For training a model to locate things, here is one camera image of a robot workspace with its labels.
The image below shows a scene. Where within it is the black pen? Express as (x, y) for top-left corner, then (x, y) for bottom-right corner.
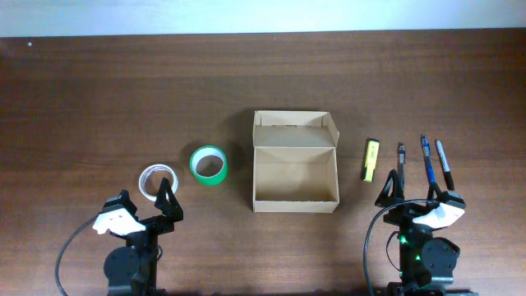
(398, 142), (406, 189)

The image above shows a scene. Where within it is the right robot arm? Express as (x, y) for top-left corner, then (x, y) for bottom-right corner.
(375, 169), (474, 295)

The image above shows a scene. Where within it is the white tape roll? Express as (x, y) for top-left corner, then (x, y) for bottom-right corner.
(138, 164), (179, 201)

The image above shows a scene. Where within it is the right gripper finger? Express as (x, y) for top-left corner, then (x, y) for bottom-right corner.
(375, 169), (404, 208)
(426, 183), (466, 210)

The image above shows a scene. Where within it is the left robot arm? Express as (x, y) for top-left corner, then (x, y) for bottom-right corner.
(93, 178), (183, 296)

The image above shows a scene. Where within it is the blue pen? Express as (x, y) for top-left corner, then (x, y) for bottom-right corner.
(421, 135), (436, 184)

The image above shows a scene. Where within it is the open cardboard box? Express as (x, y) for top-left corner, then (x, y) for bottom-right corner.
(252, 110), (339, 213)

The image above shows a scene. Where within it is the black and white marker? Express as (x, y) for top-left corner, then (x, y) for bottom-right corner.
(435, 140), (454, 191)

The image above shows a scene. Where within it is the green tape roll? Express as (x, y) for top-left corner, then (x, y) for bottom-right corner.
(189, 146), (228, 186)

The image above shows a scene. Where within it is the yellow highlighter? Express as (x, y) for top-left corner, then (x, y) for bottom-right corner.
(361, 138), (380, 183)

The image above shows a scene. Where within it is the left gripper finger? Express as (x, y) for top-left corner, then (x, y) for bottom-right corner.
(155, 178), (183, 218)
(102, 189), (137, 216)

